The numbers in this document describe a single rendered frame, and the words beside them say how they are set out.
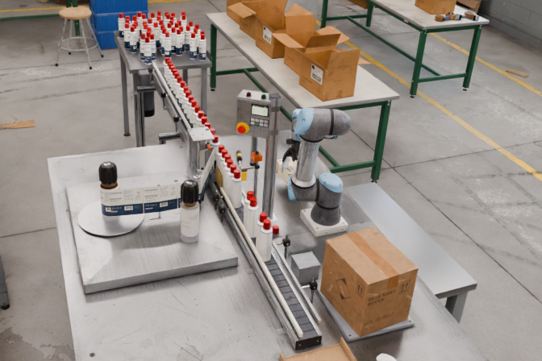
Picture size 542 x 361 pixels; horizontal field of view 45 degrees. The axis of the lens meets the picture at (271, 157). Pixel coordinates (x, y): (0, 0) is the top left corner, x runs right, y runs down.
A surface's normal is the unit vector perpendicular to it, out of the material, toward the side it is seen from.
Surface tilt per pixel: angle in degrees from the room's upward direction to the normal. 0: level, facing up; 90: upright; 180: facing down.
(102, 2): 90
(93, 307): 0
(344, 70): 92
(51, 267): 0
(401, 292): 90
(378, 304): 90
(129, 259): 0
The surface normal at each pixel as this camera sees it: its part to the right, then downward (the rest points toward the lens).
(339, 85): 0.47, 0.45
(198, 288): 0.06, -0.87
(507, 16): -0.92, 0.14
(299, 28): 0.39, 0.24
